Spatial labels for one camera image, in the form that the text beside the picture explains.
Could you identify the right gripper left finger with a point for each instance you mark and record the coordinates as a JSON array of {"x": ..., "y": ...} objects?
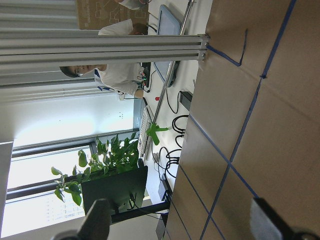
[{"x": 96, "y": 225}]

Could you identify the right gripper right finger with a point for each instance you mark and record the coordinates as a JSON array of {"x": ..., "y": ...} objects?
[{"x": 266, "y": 224}]

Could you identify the black monitor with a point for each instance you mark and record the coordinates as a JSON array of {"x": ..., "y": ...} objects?
[{"x": 124, "y": 193}]

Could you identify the green potted plant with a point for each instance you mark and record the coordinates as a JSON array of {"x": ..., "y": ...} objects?
[{"x": 113, "y": 157}]

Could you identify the white keyboard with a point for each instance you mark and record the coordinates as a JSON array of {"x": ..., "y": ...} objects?
[{"x": 143, "y": 139}]

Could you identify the person in white shirt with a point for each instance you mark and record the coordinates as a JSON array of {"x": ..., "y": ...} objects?
[{"x": 122, "y": 77}]

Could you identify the black power adapter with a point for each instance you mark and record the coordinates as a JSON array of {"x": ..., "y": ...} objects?
[{"x": 185, "y": 99}]

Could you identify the cardboard box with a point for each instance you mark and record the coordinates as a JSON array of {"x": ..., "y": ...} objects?
[{"x": 96, "y": 14}]

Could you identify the green-handled reacher grabber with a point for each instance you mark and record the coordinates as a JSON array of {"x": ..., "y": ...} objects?
[{"x": 166, "y": 24}]

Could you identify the aluminium frame post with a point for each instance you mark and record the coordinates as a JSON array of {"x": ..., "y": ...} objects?
[{"x": 33, "y": 55}]

